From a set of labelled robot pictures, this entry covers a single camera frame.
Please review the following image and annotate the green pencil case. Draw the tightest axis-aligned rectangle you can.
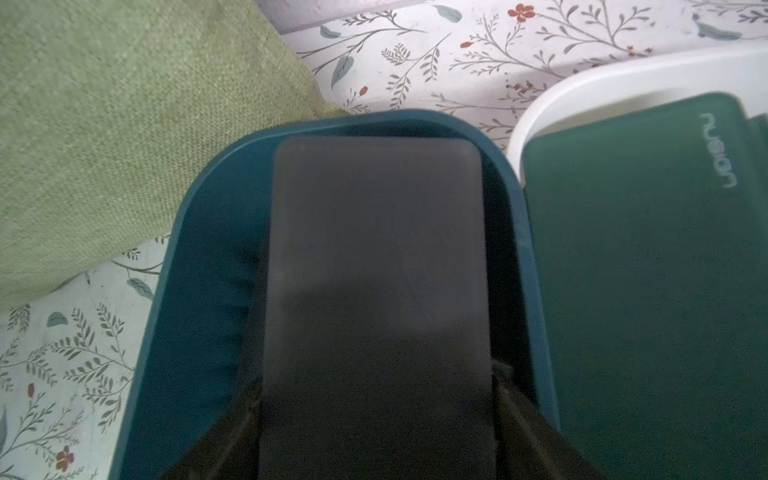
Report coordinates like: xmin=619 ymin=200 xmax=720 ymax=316
xmin=522 ymin=93 xmax=767 ymax=479

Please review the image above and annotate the dark teal storage box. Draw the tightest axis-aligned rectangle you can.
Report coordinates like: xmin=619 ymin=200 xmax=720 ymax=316
xmin=110 ymin=110 xmax=560 ymax=479

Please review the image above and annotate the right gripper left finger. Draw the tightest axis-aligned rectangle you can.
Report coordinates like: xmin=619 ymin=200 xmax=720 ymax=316
xmin=160 ymin=381 xmax=262 ymax=479

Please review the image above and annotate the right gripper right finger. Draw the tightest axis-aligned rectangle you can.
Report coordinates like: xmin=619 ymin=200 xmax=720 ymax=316
xmin=492 ymin=359 xmax=605 ymax=479

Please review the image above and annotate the black pencil case front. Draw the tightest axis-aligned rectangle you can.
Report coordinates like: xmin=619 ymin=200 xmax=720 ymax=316
xmin=259 ymin=137 xmax=496 ymax=479

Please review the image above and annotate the white storage box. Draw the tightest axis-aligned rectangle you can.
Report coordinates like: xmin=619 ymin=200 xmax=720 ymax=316
xmin=506 ymin=43 xmax=767 ymax=184

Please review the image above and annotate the light green pillow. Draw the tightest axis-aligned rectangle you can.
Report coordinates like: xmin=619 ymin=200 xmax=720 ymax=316
xmin=1 ymin=1 xmax=341 ymax=309

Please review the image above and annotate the floral table mat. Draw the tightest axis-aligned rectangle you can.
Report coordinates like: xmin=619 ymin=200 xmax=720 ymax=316
xmin=1 ymin=1 xmax=767 ymax=479

